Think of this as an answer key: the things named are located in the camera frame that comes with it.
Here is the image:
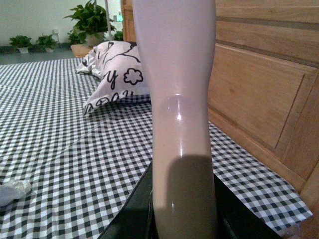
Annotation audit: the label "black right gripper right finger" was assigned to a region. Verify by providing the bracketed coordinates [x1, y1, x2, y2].
[214, 176, 280, 239]

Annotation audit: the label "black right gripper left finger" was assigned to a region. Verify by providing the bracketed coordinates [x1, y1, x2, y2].
[99, 163, 156, 239]

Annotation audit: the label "white tissue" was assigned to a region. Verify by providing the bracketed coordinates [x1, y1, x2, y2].
[0, 180, 31, 207]

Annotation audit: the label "beige hand brush black bristles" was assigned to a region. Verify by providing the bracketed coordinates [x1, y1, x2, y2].
[133, 0, 217, 239]

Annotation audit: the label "black white checkered bedsheet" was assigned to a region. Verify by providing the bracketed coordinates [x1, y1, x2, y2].
[0, 56, 314, 239]

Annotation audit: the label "wooden bed headboard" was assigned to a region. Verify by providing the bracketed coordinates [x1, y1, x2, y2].
[121, 0, 319, 239]

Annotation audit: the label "white pillow black print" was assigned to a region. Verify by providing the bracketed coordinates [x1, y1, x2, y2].
[76, 40, 151, 117]

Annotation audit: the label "far wooden nightstand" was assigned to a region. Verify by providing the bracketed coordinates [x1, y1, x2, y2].
[70, 44, 92, 58]

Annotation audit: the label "small potted plant middle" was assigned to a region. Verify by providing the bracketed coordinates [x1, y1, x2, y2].
[36, 34, 57, 53]

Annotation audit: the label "small potted plant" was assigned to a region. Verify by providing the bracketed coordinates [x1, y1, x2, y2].
[36, 34, 57, 53]
[9, 35, 32, 54]

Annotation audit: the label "large potted green plant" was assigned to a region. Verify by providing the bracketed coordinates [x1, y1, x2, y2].
[66, 0, 116, 47]

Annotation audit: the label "small potted plant left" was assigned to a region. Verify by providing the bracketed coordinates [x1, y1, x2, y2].
[9, 35, 32, 54]

